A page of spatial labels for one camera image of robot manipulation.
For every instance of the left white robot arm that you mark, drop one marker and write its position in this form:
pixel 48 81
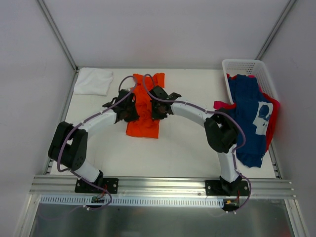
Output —
pixel 69 143

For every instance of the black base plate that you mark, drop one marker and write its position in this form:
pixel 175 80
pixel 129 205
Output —
pixel 214 188
pixel 109 184

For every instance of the orange t shirt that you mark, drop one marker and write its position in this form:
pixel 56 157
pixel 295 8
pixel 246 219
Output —
pixel 145 126

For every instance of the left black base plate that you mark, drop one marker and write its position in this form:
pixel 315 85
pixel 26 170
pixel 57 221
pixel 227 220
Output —
pixel 109 184

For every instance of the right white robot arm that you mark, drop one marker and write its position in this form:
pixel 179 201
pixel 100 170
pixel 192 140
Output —
pixel 220 129

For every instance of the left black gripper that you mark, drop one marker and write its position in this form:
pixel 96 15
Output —
pixel 132 111

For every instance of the white slotted cable duct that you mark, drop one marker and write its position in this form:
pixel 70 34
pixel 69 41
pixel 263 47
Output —
pixel 133 201

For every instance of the aluminium mounting rail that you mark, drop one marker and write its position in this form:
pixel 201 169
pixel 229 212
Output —
pixel 164 187

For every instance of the white plastic basket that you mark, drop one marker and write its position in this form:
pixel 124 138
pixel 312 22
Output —
pixel 249 67

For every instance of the blue printed t shirt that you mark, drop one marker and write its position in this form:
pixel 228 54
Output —
pixel 252 111

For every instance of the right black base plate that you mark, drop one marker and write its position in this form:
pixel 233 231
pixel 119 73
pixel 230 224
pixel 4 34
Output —
pixel 214 188

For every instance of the red t shirt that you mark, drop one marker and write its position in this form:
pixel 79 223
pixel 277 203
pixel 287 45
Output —
pixel 273 119

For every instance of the folded white t shirt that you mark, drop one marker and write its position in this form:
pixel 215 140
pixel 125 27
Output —
pixel 93 81

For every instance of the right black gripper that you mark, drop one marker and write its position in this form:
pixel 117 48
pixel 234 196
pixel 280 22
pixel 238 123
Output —
pixel 155 108

